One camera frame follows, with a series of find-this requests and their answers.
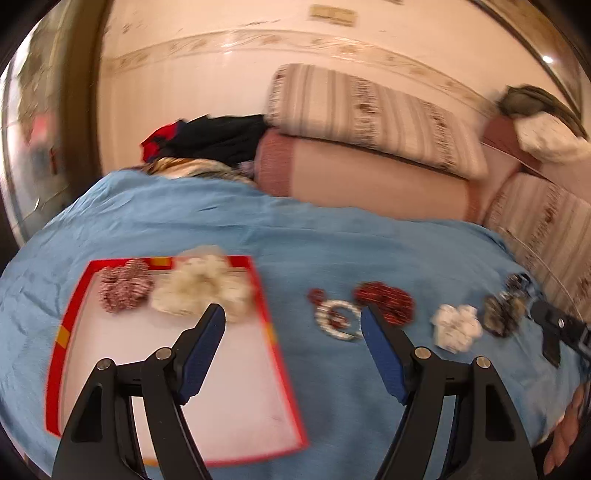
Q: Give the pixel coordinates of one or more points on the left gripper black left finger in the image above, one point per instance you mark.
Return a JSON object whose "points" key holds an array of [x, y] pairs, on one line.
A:
{"points": [[100, 438]]}

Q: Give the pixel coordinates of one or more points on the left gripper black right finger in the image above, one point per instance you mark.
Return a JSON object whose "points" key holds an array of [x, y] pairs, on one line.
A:
{"points": [[487, 439]]}

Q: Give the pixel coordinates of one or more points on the grey brown sheer scrunchie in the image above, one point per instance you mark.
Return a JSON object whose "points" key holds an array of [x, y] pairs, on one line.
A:
{"points": [[503, 313]]}

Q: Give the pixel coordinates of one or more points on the white cherry print scrunchie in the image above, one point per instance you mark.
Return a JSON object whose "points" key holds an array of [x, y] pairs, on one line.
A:
{"points": [[456, 328]]}

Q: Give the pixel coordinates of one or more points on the red white checked scrunchie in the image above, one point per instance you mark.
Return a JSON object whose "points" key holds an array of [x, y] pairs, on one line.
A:
{"points": [[124, 287]]}

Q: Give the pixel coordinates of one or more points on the red white dotted scrunchie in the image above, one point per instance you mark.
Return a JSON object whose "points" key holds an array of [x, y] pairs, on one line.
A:
{"points": [[395, 305]]}

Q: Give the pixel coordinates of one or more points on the cream dotted organza scrunchie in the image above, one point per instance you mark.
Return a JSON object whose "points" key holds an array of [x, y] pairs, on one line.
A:
{"points": [[200, 277]]}

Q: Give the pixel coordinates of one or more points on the person right hand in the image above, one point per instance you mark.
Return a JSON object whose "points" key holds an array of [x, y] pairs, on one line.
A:
{"points": [[567, 430]]}

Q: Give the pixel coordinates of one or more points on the striped floral right cushion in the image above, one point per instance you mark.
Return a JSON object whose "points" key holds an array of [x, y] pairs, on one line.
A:
{"points": [[547, 229]]}

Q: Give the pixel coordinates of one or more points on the striped floral cushion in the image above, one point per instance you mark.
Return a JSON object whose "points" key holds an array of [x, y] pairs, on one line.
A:
{"points": [[319, 103], [547, 229]]}

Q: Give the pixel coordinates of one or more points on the blue bed blanket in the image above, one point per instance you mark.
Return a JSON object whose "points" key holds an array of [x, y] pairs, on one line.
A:
{"points": [[349, 416]]}

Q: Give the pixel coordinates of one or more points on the red rimmed white tray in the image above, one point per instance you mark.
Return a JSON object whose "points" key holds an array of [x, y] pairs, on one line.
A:
{"points": [[236, 396]]}

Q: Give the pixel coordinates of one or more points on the white cloth bundle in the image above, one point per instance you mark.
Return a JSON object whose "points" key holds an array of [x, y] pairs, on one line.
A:
{"points": [[550, 140]]}

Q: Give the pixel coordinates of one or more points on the pink upper pillow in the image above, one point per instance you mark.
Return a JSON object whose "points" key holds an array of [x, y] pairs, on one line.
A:
{"points": [[574, 176]]}

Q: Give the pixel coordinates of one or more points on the dark green cloth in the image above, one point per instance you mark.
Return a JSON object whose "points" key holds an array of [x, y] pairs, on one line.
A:
{"points": [[528, 100]]}

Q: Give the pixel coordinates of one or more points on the patterned beige scarf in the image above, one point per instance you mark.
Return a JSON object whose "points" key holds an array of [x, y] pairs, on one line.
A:
{"points": [[177, 168]]}

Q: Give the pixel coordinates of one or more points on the wooden stained glass door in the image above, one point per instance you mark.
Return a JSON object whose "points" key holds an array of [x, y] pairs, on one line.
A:
{"points": [[49, 128]]}

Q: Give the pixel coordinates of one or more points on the pink bolster pillow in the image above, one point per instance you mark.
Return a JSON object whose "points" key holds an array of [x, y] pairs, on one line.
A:
{"points": [[333, 175]]}

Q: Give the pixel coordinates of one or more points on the black red clothes pile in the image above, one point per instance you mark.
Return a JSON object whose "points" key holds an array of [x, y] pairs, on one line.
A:
{"points": [[230, 140]]}

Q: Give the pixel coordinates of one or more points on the beige wall switches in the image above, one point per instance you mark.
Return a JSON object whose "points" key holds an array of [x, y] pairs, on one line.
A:
{"points": [[333, 15]]}

